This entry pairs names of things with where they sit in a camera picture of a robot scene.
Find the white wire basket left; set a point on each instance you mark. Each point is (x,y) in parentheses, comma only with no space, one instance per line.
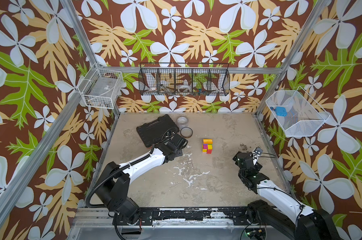
(100,88)

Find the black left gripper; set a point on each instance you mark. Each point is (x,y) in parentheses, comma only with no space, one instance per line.
(180,152)

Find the blue object in basket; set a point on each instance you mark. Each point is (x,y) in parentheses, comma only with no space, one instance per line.
(281,111)

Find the white tape roll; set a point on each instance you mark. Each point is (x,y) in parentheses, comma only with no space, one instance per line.
(184,88)

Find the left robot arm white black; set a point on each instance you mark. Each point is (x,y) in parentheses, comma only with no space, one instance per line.
(111,188)

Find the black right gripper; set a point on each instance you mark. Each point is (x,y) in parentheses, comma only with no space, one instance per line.
(239,157)

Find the black plastic tool case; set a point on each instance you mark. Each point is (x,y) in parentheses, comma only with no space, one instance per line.
(156,131)

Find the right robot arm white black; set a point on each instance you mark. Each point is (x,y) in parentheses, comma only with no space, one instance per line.
(279,209)

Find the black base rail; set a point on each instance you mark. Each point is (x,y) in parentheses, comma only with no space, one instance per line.
(220,216)

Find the white wire basket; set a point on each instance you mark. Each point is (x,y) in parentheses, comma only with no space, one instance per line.
(305,115)
(100,88)

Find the black wire basket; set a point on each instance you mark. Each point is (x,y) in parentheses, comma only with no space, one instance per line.
(205,79)

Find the orange wood block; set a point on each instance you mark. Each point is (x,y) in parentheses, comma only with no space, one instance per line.
(208,141)

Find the white wire basket right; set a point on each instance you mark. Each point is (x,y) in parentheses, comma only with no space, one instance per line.
(305,115)

